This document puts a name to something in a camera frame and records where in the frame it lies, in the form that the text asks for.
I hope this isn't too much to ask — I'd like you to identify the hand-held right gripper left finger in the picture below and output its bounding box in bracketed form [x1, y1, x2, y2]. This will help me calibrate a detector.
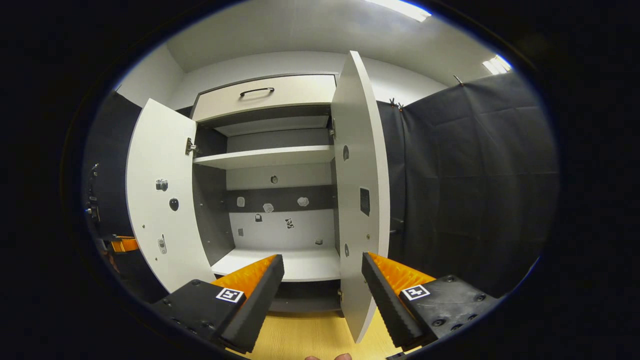
[150, 254, 286, 355]

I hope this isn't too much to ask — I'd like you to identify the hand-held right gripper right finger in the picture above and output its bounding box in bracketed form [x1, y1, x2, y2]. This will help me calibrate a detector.
[361, 251, 501, 351]

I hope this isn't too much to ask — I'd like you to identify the beige cabinet door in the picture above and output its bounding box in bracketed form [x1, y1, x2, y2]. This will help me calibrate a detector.
[330, 50, 391, 345]
[125, 98, 217, 293]

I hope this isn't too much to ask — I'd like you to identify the white cabinet bottom shelf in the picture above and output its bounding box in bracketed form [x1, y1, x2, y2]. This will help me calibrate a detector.
[211, 247, 342, 282]

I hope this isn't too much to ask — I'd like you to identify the white cabinet shelf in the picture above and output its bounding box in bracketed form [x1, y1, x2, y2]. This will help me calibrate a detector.
[214, 116, 330, 138]
[193, 145, 335, 171]
[211, 247, 342, 282]

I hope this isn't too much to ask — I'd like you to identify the grey double-door shoe cabinet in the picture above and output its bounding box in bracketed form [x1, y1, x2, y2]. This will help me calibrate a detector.
[125, 50, 391, 345]

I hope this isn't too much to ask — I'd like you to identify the white cabinet top shelf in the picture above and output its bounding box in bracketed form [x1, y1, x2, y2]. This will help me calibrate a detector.
[214, 116, 330, 138]

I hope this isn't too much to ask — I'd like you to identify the beige cabinet drawer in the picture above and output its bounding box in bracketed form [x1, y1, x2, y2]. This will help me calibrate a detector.
[191, 75, 337, 123]

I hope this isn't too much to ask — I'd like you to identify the black backdrop cloth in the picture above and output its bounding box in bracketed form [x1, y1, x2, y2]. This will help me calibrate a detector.
[82, 70, 560, 301]

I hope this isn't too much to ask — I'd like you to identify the small ceiling light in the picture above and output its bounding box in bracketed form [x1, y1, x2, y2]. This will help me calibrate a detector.
[482, 55, 513, 76]

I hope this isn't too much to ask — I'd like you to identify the long ceiling light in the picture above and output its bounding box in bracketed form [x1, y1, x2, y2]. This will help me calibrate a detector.
[367, 0, 432, 23]

